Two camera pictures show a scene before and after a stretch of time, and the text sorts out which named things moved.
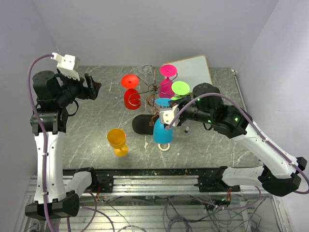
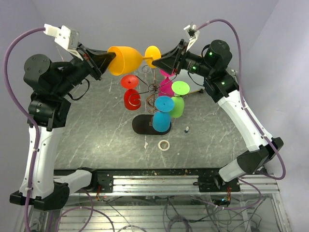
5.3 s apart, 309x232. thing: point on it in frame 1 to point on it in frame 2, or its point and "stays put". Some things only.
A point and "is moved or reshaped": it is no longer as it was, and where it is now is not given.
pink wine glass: [165, 89] stays put
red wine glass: [132, 100] stays put
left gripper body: [80, 92] to [85, 65]
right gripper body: [189, 113] to [190, 62]
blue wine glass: [161, 134] is moved or reshaped
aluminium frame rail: [208, 185] stays put
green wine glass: [180, 88] stays put
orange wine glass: [117, 138] to [126, 59]
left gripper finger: [95, 86] to [98, 54]
